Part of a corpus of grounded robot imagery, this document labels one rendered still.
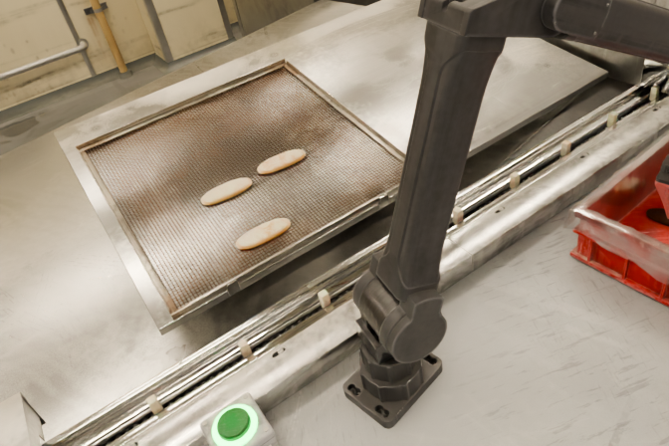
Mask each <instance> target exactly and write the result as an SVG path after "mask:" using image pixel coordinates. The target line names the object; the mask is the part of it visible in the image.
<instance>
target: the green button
mask: <svg viewBox="0 0 669 446"><path fill-rule="evenodd" d="M250 426H251V418H250V416H249V414H248V412H247V411H246V410H245V409H243V408H240V407H234V408H231V409H228V410H227V411H225V412H224V413H223V414H222V415H221V416H220V418H219V420H218V422H217V431H218V434H219V435H220V437H221V438H222V439H223V440H225V441H236V440H238V439H240V438H242V437H243V436H244V435H245V434H246V433H247V432H248V430H249V429H250Z"/></svg>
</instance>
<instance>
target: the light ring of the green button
mask: <svg viewBox="0 0 669 446"><path fill-rule="evenodd" d="M234 407H240V408H243V409H245V410H246V411H247V412H248V414H249V415H250V416H251V426H250V429H249V430H248V432H247V433H246V434H245V435H244V436H243V437H242V438H240V439H238V440H236V441H225V440H223V439H221V438H220V437H219V435H218V432H217V422H218V420H219V418H220V416H221V415H222V414H223V413H224V412H225V411H227V410H228V409H231V408H234ZM257 425H258V419H257V415H256V413H255V411H254V410H253V409H252V408H251V407H249V406H247V405H243V404H237V405H232V406H230V407H228V408H226V409H224V410H223V411H222V412H221V413H220V414H219V415H218V416H217V418H216V419H215V421H214V423H213V427H212V436H213V438H214V440H215V442H216V443H217V444H218V445H219V446H242V445H244V444H245V443H247V442H248V441H249V440H250V439H251V438H252V437H253V435H254V433H255V432H256V429H257Z"/></svg>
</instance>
